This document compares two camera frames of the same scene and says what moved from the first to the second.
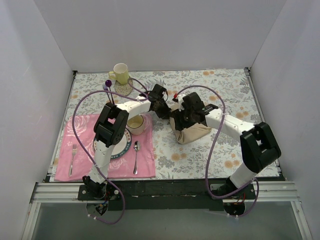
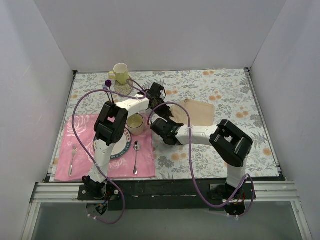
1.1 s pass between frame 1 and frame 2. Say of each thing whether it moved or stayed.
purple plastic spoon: stayed
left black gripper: stayed
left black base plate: stayed
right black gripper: moved
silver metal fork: stayed
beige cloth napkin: moved
